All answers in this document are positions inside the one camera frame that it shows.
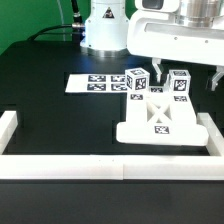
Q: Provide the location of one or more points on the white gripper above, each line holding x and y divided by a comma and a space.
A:
181, 30

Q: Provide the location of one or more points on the white chair back frame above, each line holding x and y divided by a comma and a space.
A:
160, 118

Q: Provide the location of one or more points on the small white marker cube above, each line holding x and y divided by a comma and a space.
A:
179, 80

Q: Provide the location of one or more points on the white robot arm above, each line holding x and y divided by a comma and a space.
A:
106, 29

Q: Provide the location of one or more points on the white marker sheet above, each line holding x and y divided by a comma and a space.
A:
96, 83

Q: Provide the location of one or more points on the white U-shaped fence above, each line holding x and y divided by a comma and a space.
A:
126, 167

